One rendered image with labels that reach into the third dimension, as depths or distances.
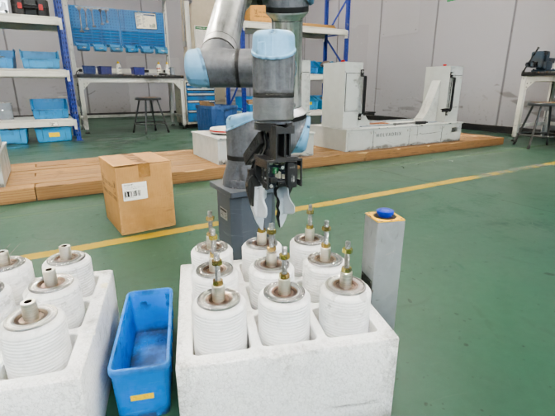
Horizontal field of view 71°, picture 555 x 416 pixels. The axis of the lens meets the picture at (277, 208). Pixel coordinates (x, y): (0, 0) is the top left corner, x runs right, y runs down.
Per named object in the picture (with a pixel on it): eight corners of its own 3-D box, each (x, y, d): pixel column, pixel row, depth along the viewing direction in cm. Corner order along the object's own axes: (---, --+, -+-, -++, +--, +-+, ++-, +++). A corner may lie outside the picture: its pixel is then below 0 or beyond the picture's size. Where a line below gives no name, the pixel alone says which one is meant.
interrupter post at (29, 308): (26, 316, 64) (21, 298, 63) (42, 314, 65) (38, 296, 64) (21, 324, 62) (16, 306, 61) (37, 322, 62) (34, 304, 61)
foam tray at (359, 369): (185, 326, 104) (180, 264, 98) (325, 309, 112) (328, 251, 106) (183, 456, 67) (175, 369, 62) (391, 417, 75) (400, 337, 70)
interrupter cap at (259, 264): (249, 262, 84) (249, 258, 84) (281, 256, 87) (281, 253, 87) (260, 276, 77) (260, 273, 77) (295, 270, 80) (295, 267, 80)
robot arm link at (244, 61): (244, 49, 83) (235, 44, 73) (296, 49, 83) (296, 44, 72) (245, 88, 86) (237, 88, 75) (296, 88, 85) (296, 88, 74)
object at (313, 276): (293, 326, 92) (294, 256, 86) (327, 315, 96) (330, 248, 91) (315, 350, 84) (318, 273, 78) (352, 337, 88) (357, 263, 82)
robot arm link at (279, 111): (246, 96, 72) (286, 96, 76) (247, 122, 74) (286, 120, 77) (261, 98, 66) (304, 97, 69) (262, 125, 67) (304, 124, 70)
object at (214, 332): (187, 396, 71) (180, 309, 66) (211, 362, 80) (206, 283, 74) (236, 408, 68) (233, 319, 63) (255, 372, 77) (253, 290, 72)
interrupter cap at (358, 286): (316, 284, 75) (317, 281, 74) (346, 274, 78) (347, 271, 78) (343, 301, 68) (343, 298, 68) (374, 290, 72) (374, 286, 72)
